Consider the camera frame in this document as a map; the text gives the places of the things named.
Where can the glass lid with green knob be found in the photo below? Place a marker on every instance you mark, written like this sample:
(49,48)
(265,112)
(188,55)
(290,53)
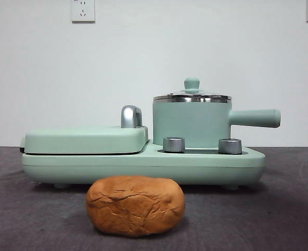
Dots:
(192,84)

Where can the brown potato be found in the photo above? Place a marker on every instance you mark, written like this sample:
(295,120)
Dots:
(135,206)

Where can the silver control knob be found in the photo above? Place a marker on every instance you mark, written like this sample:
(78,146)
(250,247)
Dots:
(230,146)
(173,144)

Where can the green breakfast maker base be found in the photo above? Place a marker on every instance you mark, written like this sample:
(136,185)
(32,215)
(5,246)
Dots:
(143,167)

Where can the green hinged griddle cover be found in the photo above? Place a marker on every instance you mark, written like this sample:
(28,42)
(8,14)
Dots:
(83,139)

